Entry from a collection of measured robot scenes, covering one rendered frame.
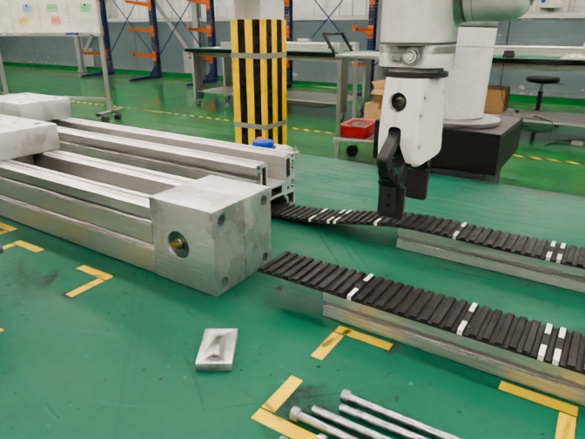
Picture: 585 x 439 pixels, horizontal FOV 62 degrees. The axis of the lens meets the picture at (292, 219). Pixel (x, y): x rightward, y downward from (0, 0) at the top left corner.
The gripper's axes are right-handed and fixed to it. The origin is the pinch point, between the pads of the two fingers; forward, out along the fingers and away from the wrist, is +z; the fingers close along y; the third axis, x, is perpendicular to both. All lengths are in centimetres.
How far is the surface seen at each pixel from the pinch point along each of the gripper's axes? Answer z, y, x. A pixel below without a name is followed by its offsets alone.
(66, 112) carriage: -3, 5, 77
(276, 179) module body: 1.7, 2.3, 21.2
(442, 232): 2.8, -1.6, -5.8
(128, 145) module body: -1.9, -4.7, 46.2
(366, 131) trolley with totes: 51, 275, 130
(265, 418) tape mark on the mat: 6.3, -34.8, -3.3
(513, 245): 2.7, -1.2, -13.6
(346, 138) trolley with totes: 57, 272, 144
